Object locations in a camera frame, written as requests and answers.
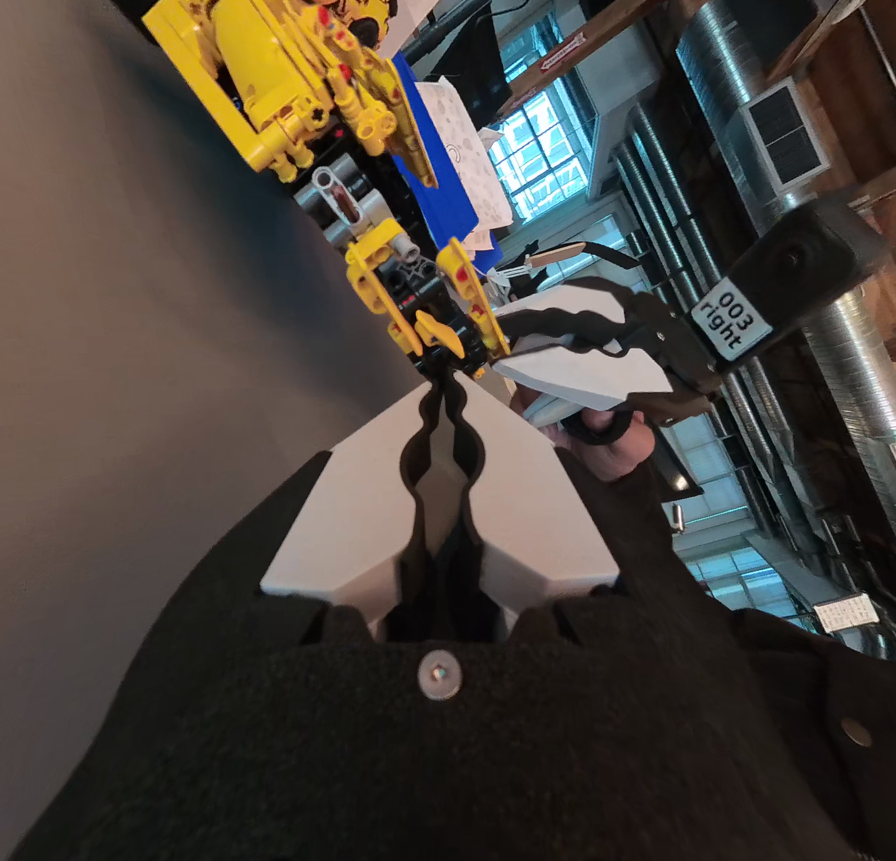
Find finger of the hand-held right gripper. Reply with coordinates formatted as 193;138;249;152
497;278;636;355
489;347;676;410

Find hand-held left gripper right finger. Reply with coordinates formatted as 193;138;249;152
445;375;621;641

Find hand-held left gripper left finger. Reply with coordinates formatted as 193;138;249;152
260;377;446;641

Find yellow toy brick car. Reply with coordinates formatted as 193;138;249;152
98;0;513;381

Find person's right forearm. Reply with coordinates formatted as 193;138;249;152
556;444;743;638

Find grey desk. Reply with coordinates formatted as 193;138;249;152
0;0;519;841

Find person's right hand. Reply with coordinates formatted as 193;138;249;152
510;391;660;484

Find wooden chair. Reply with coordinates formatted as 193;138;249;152
490;240;643;290

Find white vent unit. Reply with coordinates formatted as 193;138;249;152
741;77;832;192

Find dark pipe bundle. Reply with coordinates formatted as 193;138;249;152
615;105;795;568

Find blue plastic bin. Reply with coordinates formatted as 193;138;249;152
388;53;506;269

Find white paper sheets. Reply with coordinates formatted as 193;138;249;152
413;77;517;252

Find black screen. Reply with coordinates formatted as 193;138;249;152
434;4;513;117

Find silver air duct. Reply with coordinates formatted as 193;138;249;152
674;0;896;445

